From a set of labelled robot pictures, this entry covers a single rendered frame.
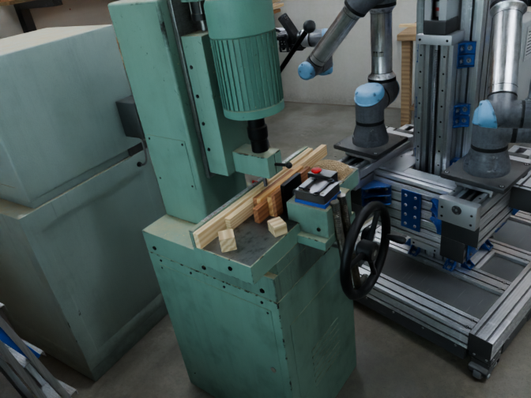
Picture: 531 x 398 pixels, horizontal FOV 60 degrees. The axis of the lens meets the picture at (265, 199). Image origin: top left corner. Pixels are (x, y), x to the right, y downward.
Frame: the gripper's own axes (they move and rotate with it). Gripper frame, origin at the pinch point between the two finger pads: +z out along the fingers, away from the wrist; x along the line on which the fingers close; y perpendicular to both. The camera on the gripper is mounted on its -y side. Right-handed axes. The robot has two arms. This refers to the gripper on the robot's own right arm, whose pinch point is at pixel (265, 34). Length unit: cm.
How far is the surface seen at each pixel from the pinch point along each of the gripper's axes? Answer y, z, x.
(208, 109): -10, -39, -89
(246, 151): 5, -46, -86
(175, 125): -6, -27, -93
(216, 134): -3, -40, -90
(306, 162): 22, -53, -64
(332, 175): 12, -73, -82
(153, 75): -21, -23, -90
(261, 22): -32, -59, -82
